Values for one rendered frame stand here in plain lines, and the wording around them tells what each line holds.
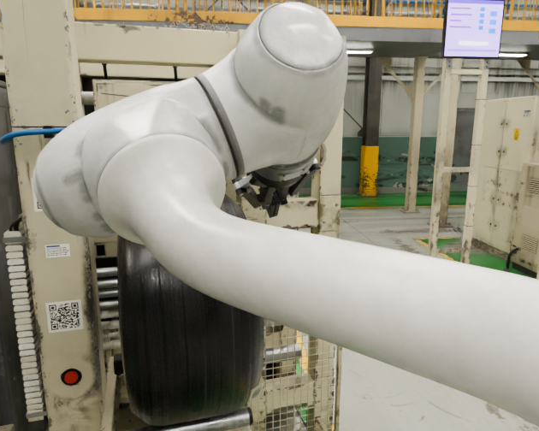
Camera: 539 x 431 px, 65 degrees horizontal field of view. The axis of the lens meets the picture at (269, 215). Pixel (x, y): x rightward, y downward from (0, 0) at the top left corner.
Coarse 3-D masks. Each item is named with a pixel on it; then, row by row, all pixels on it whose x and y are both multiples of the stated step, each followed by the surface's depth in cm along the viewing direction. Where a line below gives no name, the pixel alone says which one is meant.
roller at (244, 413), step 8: (248, 408) 113; (216, 416) 110; (224, 416) 110; (232, 416) 110; (240, 416) 110; (248, 416) 111; (176, 424) 107; (184, 424) 107; (192, 424) 107; (200, 424) 108; (208, 424) 108; (216, 424) 108; (224, 424) 109; (232, 424) 110; (240, 424) 110; (248, 424) 111
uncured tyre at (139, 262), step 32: (128, 256) 90; (128, 288) 88; (160, 288) 87; (192, 288) 88; (128, 320) 87; (160, 320) 85; (192, 320) 87; (224, 320) 89; (256, 320) 93; (128, 352) 87; (160, 352) 86; (192, 352) 88; (224, 352) 90; (256, 352) 94; (128, 384) 90; (160, 384) 87; (192, 384) 90; (224, 384) 92; (256, 384) 101; (160, 416) 94; (192, 416) 98
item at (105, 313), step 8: (96, 264) 151; (104, 264) 152; (112, 264) 153; (104, 272) 140; (112, 272) 141; (104, 280) 140; (112, 280) 141; (104, 288) 153; (112, 288) 143; (104, 296) 142; (112, 296) 142; (104, 304) 141; (112, 304) 142; (104, 312) 143; (112, 312) 144; (104, 320) 156; (104, 328) 143; (112, 328) 144; (104, 336) 144; (112, 336) 145; (104, 344) 144; (112, 344) 145; (120, 344) 145
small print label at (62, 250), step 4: (60, 244) 96; (64, 244) 96; (68, 244) 97; (48, 248) 96; (52, 248) 96; (56, 248) 96; (60, 248) 96; (64, 248) 97; (68, 248) 97; (48, 252) 96; (52, 252) 96; (56, 252) 96; (60, 252) 97; (64, 252) 97; (68, 252) 97; (48, 256) 96; (52, 256) 96; (56, 256) 96; (60, 256) 97; (64, 256) 97; (68, 256) 97
